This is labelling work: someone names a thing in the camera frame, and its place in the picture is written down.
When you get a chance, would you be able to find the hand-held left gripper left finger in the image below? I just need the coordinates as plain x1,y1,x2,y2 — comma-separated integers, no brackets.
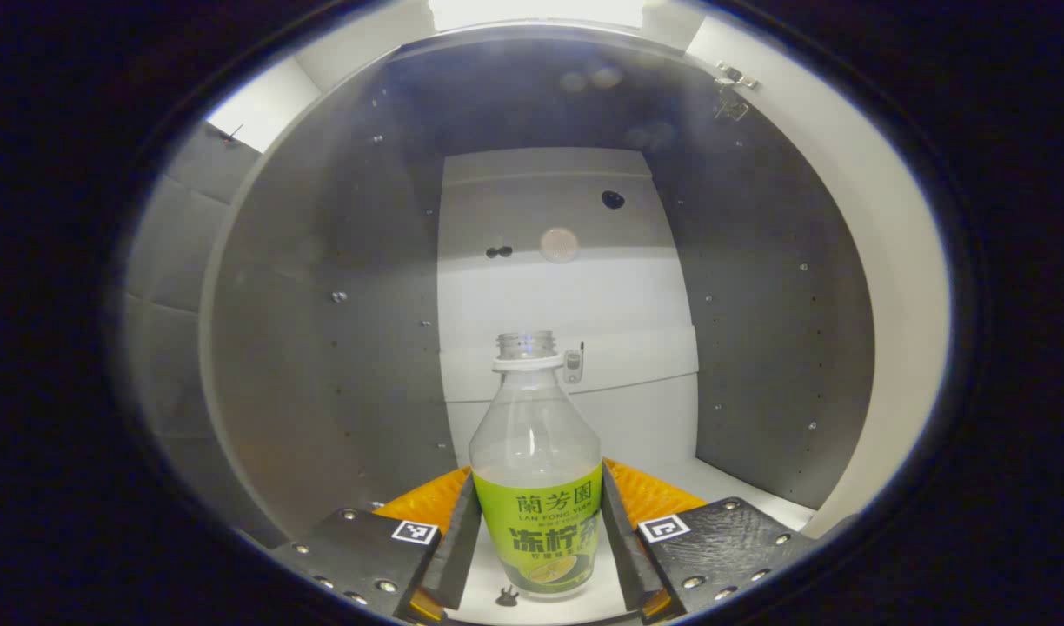
267,467,485,623

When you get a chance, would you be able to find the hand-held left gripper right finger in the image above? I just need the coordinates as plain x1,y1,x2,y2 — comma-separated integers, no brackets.
600,458,816,623

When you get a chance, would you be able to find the green label plastic bottle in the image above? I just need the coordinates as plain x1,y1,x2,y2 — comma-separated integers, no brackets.
469,330,604,596

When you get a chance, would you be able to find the grey cabinet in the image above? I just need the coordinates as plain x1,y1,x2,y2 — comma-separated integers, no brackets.
197,19,876,626

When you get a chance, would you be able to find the white cabinet door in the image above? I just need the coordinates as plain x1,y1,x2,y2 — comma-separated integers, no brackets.
684,13,952,540

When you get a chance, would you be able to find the metal door hinge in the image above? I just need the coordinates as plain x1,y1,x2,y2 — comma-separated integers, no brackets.
713,59,761,121

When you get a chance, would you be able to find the ceiling light panel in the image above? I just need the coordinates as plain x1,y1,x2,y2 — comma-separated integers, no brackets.
428,0,646,31

